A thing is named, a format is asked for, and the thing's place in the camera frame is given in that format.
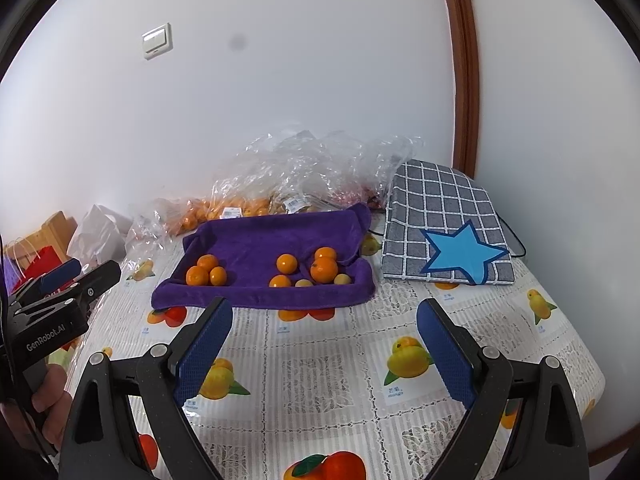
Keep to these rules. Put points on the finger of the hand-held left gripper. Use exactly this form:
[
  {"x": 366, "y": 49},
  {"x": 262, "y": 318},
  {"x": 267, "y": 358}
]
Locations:
[
  {"x": 60, "y": 270},
  {"x": 100, "y": 280}
]

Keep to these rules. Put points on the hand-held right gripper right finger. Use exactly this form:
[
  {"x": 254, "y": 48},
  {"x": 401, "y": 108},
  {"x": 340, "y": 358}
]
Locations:
[{"x": 445, "y": 355}]

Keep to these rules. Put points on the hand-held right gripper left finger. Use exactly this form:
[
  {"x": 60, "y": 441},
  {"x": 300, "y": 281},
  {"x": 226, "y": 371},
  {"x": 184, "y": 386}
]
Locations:
[{"x": 205, "y": 355}]

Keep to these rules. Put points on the small orange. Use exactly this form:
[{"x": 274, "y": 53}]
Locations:
[
  {"x": 197, "y": 276},
  {"x": 287, "y": 263},
  {"x": 280, "y": 281},
  {"x": 218, "y": 275},
  {"x": 207, "y": 261},
  {"x": 325, "y": 253}
]

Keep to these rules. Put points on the purple towel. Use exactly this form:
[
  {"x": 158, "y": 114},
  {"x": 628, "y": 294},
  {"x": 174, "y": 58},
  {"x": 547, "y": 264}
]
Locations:
[{"x": 250, "y": 245}]

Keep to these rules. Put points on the small yellow fruit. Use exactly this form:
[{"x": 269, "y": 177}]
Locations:
[
  {"x": 304, "y": 284},
  {"x": 342, "y": 279}
]

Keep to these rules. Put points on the large orange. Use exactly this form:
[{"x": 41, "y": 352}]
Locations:
[{"x": 324, "y": 268}]

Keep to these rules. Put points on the person's left hand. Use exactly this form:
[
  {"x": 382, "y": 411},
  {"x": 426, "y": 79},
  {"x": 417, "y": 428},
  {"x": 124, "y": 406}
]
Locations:
[{"x": 47, "y": 400}]

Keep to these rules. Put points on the red paper bag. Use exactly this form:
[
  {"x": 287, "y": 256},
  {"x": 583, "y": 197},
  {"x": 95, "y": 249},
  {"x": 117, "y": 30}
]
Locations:
[{"x": 45, "y": 262}]

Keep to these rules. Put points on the wooden board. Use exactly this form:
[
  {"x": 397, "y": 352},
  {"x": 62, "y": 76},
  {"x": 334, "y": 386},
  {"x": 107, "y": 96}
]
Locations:
[{"x": 55, "y": 230}]

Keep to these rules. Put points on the white plastic bag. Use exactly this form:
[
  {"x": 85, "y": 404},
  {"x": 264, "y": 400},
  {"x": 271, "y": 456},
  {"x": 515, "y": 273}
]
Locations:
[{"x": 97, "y": 237}]

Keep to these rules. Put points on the purple bag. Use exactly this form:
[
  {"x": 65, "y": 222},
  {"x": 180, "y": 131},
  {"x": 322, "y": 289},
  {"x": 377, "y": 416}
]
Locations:
[{"x": 11, "y": 272}]

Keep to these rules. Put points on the fruit print lace tablecloth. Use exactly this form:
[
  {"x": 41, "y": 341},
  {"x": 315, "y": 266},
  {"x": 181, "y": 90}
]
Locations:
[{"x": 325, "y": 360}]

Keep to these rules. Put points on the plastic bag of small oranges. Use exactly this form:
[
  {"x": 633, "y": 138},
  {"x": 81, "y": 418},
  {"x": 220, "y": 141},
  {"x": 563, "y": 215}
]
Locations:
[{"x": 215, "y": 212}]

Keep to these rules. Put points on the grey checked cushion blue star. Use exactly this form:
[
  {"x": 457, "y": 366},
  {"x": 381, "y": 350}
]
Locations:
[{"x": 435, "y": 205}]

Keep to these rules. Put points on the crumpled clear plastic bag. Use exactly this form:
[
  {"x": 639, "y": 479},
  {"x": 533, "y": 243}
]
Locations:
[{"x": 320, "y": 170}]

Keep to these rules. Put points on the white light switch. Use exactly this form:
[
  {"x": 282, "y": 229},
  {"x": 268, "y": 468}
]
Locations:
[{"x": 157, "y": 41}]

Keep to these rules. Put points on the brown wooden door frame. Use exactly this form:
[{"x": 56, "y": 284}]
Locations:
[{"x": 462, "y": 60}]

